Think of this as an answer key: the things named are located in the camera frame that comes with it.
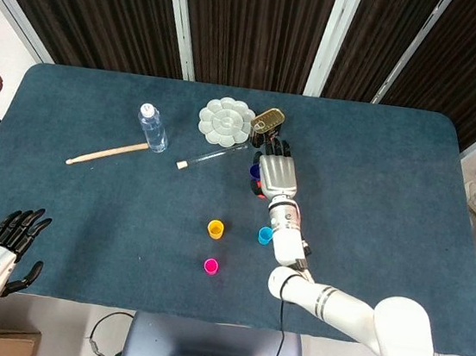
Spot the orange plastic cup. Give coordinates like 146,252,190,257
250,178,270,201

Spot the glass test tube white stopper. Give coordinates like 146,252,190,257
175,135,252,179

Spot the pink plastic cup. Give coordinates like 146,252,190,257
202,256,222,278

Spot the black floor cable grey connector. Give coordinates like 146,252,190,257
85,307,135,356

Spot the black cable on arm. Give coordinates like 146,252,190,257
266,269,310,356

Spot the teal table cloth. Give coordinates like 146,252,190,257
0,56,476,356

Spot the clear plastic water bottle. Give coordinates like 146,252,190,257
133,102,174,155

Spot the gold black luncheon meat can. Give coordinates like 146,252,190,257
247,104,288,152

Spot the wooden drumstick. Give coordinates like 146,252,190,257
64,133,149,175

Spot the yellow plastic cup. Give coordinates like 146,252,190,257
205,219,228,242

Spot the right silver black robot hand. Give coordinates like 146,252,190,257
244,134,305,203

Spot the grey blue robot torso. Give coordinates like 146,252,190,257
118,308,310,356

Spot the blue plastic cup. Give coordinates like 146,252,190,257
256,226,275,247

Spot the white flower paint palette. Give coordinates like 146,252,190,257
195,93,259,150

